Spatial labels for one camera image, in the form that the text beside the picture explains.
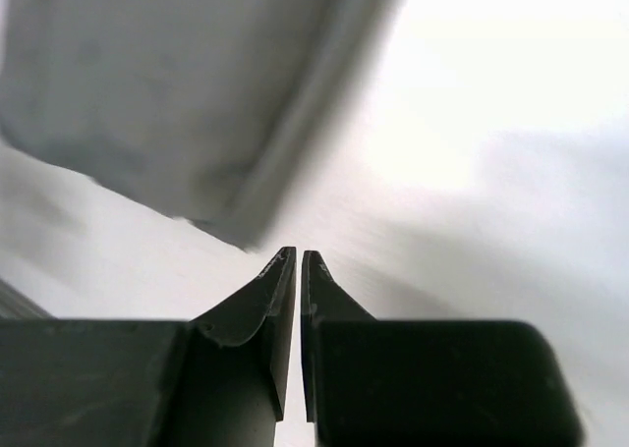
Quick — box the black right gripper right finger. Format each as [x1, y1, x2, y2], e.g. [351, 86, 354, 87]
[301, 251, 585, 447]

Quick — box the grey pleated skirt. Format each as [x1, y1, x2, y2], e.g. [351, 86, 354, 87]
[1, 0, 389, 249]

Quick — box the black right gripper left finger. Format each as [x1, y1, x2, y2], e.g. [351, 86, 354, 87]
[1, 247, 297, 446]

